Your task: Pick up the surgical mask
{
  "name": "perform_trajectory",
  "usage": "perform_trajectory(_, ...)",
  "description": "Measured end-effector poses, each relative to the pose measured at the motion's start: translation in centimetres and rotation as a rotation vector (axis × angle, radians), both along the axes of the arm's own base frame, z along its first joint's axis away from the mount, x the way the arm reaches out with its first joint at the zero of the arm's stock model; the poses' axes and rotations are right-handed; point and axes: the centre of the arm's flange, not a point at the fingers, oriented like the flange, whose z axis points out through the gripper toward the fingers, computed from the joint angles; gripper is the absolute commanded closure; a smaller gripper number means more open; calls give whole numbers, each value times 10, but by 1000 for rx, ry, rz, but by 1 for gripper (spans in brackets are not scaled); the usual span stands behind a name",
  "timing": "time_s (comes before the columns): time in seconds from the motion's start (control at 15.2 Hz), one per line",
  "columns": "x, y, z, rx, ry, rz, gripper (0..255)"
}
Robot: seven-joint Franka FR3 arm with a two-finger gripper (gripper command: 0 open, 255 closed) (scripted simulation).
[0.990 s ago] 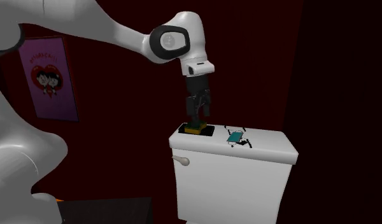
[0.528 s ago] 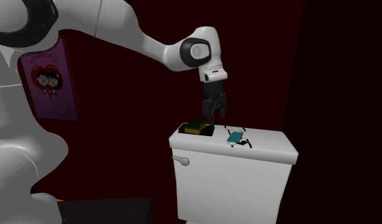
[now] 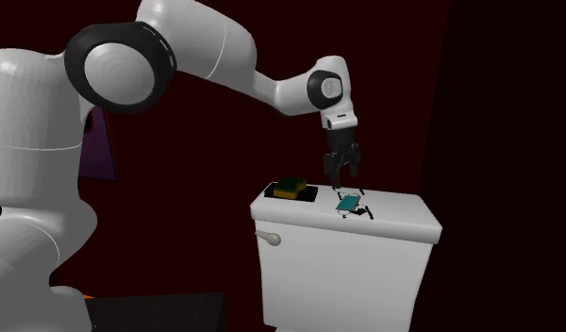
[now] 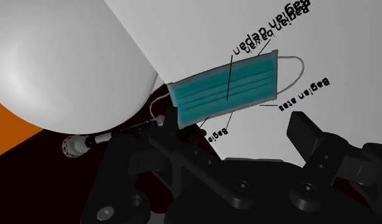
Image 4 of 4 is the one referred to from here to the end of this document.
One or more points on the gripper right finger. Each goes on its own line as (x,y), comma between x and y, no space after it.
(318,155)

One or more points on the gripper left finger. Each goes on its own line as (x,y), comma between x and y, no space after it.
(191,161)

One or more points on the black and white pen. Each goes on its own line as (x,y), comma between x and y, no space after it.
(76,144)

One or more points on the large white rounded object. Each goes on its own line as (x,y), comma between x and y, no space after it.
(54,62)

